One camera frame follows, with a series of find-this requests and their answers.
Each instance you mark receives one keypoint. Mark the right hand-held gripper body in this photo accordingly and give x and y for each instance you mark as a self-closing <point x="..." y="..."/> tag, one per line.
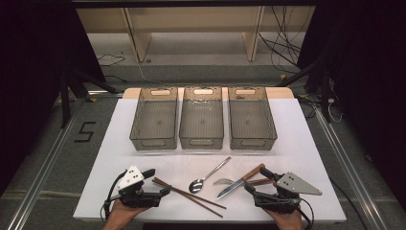
<point x="287" y="191"/>

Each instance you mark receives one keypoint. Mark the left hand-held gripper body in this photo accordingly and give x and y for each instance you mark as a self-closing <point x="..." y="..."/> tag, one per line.
<point x="137" y="198"/>

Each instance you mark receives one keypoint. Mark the brown wooden chopstick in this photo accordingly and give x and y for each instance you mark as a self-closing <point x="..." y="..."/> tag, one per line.
<point x="191" y="199"/>
<point x="198" y="197"/>

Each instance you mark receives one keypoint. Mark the silver metal spoon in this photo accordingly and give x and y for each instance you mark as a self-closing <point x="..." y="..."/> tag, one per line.
<point x="195" y="186"/>

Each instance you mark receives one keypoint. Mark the smoky transparent plastic bin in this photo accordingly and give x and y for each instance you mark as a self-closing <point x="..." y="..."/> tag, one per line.
<point x="201" y="123"/>
<point x="154" y="124"/>
<point x="252" y="123"/>

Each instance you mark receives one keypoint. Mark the person's left hand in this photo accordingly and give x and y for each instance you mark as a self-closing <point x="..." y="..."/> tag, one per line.
<point x="119" y="215"/>

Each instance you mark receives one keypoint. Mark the person's right hand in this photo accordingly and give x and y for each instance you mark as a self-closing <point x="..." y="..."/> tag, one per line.
<point x="285" y="220"/>

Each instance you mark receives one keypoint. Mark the black metal stand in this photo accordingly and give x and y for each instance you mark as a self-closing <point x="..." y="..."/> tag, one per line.
<point x="324" y="92"/>
<point x="65" y="102"/>

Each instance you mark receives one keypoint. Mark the light wooden shelf unit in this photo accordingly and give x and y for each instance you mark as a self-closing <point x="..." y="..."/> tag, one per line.
<point x="137" y="41"/>

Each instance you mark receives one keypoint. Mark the black curtain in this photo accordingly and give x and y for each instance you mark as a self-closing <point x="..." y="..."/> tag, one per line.
<point x="370" y="80"/>
<point x="28" y="80"/>

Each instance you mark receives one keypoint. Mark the aluminium floor rail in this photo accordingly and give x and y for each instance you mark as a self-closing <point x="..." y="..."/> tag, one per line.
<point x="348" y="163"/>
<point x="44" y="169"/>

